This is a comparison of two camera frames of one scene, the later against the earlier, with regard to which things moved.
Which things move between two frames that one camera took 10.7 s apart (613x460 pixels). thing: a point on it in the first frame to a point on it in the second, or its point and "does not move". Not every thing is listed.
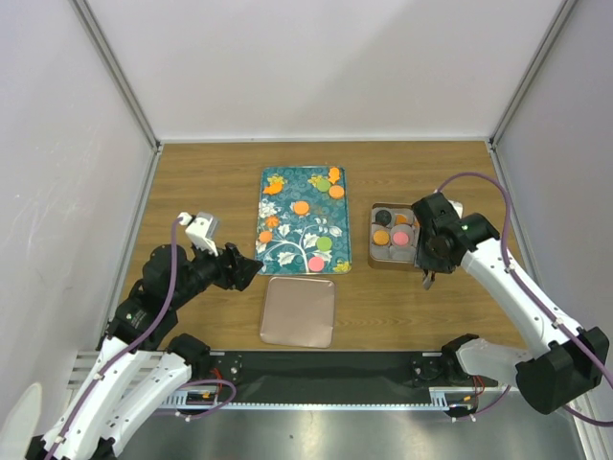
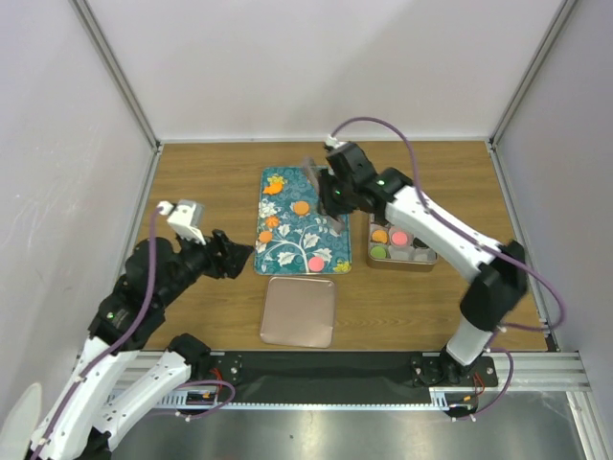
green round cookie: (324, 243) to (378, 252)
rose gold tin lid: (298, 311) does not move
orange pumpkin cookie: (272, 220) does not move
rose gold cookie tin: (394, 230) does not move
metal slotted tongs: (427, 280) to (337, 223)
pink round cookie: (400, 238) does not move
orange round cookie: (380, 237) does not move
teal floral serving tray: (302, 220) does not move
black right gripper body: (426, 256) to (335, 196)
